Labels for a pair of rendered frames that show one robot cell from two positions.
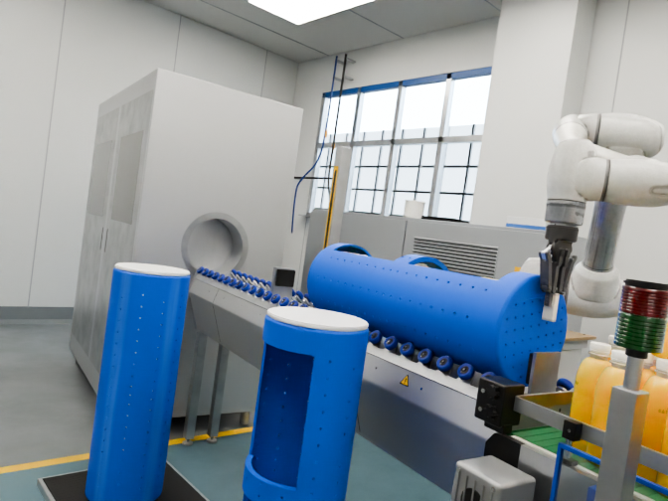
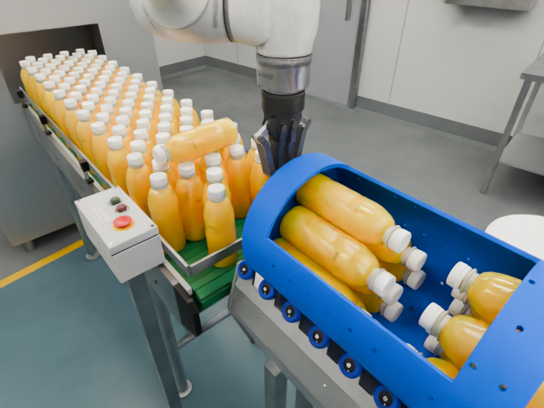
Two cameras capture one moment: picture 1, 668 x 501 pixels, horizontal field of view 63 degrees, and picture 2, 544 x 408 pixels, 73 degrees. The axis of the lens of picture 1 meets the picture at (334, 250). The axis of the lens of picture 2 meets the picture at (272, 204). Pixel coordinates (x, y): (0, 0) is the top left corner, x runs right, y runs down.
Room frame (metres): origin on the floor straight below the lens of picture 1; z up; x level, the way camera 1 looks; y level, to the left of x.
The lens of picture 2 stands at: (1.95, -0.64, 1.57)
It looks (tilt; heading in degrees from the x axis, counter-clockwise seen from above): 36 degrees down; 173
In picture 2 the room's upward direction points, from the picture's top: straight up
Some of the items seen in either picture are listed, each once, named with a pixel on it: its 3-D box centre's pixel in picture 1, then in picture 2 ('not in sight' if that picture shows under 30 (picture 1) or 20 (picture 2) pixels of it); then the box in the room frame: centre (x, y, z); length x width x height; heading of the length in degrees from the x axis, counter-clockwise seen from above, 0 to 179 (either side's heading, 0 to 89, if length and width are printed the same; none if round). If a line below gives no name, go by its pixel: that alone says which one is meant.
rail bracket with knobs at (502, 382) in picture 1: (500, 404); not in sight; (1.16, -0.40, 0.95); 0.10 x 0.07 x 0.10; 124
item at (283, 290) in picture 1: (282, 284); not in sight; (2.41, 0.20, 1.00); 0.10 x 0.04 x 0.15; 124
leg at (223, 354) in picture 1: (219, 387); not in sight; (3.03, 0.54, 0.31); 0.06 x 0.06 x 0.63; 34
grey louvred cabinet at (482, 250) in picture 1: (415, 319); not in sight; (3.95, -0.66, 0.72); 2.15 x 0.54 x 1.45; 42
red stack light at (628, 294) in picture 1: (644, 301); not in sight; (0.79, -0.46, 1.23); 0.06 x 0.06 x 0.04
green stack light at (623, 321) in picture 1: (639, 331); not in sight; (0.79, -0.46, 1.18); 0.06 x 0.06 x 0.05
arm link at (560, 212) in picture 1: (564, 214); (283, 70); (1.34, -0.55, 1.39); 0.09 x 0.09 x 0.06
